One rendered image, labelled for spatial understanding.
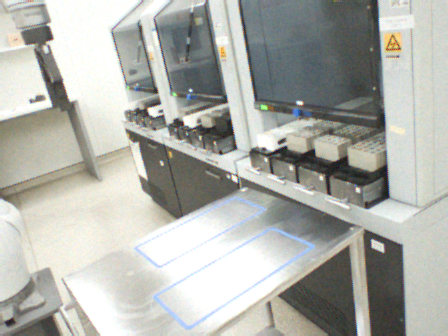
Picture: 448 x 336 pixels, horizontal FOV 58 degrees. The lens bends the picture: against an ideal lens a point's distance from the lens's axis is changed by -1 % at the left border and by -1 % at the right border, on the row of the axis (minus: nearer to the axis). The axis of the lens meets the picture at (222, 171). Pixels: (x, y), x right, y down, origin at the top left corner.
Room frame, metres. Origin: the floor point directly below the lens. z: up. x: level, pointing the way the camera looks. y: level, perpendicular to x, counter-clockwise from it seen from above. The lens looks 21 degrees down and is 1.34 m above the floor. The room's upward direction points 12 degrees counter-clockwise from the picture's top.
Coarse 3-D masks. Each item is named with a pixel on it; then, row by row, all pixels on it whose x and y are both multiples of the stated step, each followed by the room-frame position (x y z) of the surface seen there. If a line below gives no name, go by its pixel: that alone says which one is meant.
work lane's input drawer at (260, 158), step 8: (256, 152) 1.53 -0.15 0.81; (264, 152) 1.49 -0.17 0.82; (272, 152) 1.48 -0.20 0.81; (280, 152) 1.49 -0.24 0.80; (256, 160) 1.53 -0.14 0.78; (264, 160) 1.48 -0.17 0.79; (248, 168) 1.52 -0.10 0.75; (256, 168) 1.51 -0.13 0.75; (264, 168) 1.49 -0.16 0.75; (272, 168) 1.46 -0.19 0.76
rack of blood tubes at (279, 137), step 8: (304, 120) 1.65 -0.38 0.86; (320, 120) 1.60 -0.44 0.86; (280, 128) 1.61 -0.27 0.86; (288, 128) 1.59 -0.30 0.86; (296, 128) 1.56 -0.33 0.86; (264, 136) 1.54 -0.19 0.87; (272, 136) 1.52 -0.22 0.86; (280, 136) 1.51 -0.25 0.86; (264, 144) 1.53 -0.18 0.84; (272, 144) 1.49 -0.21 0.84; (280, 144) 1.57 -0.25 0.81
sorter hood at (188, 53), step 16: (176, 0) 2.35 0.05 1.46; (192, 0) 2.07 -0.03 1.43; (160, 16) 2.30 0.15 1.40; (176, 16) 2.12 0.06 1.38; (192, 16) 1.97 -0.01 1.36; (160, 32) 2.34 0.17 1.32; (176, 32) 2.16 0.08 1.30; (192, 32) 2.00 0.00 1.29; (208, 32) 1.85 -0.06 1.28; (160, 48) 2.37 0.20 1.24; (176, 48) 2.19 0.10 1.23; (192, 48) 2.03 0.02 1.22; (208, 48) 1.89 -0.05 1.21; (176, 64) 2.24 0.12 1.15; (192, 64) 2.06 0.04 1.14; (208, 64) 1.91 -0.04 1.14; (176, 80) 2.28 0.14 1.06; (192, 80) 2.10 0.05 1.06; (208, 80) 1.94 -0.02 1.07; (176, 96) 2.30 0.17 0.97; (208, 96) 1.95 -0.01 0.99; (224, 96) 1.85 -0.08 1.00
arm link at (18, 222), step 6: (0, 198) 1.23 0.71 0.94; (0, 204) 1.18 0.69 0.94; (6, 204) 1.21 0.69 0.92; (0, 210) 1.15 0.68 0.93; (6, 210) 1.17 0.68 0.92; (12, 210) 1.21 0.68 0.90; (0, 216) 1.13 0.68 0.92; (6, 216) 1.14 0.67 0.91; (12, 216) 1.17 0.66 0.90; (18, 216) 1.21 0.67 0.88; (12, 222) 1.13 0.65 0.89; (18, 222) 1.17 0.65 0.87; (18, 228) 1.14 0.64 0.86
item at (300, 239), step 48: (240, 192) 1.16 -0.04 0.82; (144, 240) 0.98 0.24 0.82; (192, 240) 0.92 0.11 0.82; (240, 240) 0.88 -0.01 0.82; (288, 240) 0.83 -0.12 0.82; (336, 240) 0.79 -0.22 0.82; (96, 288) 0.80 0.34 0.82; (144, 288) 0.76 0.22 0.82; (192, 288) 0.72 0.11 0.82; (240, 288) 0.69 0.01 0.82
